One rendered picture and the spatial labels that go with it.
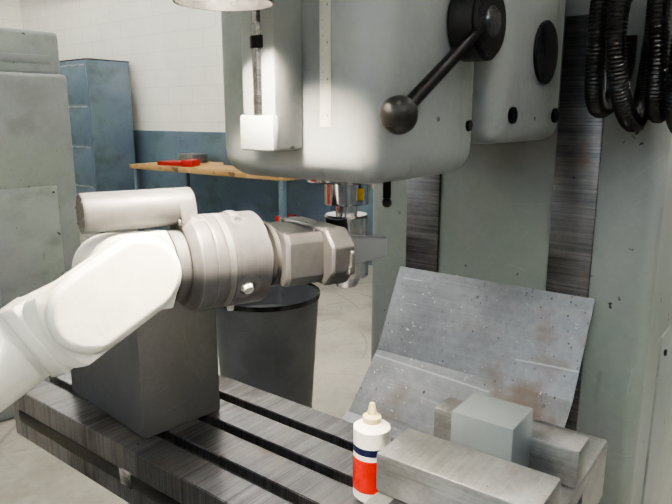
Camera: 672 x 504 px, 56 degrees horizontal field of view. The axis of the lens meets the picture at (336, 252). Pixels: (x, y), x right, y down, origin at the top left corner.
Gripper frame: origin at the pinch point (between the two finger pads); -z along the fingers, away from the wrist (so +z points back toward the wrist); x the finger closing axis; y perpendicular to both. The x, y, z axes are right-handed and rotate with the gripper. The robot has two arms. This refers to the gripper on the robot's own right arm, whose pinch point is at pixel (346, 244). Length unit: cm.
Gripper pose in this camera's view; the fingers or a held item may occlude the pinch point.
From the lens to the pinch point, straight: 66.4
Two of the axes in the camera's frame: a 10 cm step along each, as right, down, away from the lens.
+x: -5.5, -1.8, 8.2
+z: -8.4, 1.1, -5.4
